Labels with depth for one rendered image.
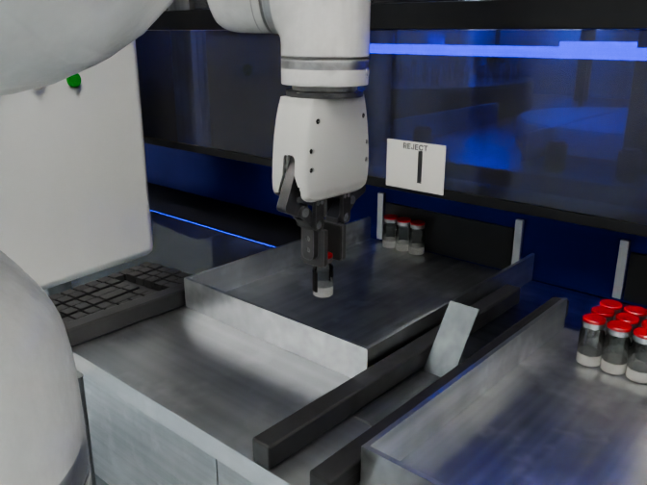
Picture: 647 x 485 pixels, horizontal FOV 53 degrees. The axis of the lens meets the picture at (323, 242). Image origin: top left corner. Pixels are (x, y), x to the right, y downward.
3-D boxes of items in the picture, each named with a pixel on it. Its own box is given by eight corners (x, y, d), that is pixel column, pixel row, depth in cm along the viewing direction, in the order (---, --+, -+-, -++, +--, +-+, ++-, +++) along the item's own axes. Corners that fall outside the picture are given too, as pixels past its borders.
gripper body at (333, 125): (329, 76, 68) (328, 181, 72) (259, 81, 61) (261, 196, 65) (387, 80, 64) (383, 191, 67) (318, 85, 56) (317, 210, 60)
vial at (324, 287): (322, 289, 71) (322, 251, 69) (337, 293, 69) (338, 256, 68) (308, 294, 69) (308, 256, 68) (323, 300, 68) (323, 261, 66)
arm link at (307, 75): (323, 56, 68) (323, 85, 69) (262, 57, 61) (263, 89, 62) (389, 58, 62) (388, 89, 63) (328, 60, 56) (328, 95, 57)
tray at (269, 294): (368, 238, 98) (369, 216, 97) (531, 279, 82) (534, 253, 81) (185, 306, 74) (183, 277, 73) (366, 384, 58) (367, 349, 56)
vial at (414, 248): (414, 249, 92) (415, 218, 91) (427, 253, 91) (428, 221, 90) (404, 253, 91) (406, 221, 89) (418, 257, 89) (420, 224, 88)
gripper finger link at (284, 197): (306, 130, 63) (329, 168, 67) (262, 189, 60) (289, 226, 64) (315, 131, 62) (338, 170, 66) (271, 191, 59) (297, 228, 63)
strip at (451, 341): (447, 356, 63) (451, 299, 61) (475, 366, 61) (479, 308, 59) (353, 417, 53) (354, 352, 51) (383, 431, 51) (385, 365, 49)
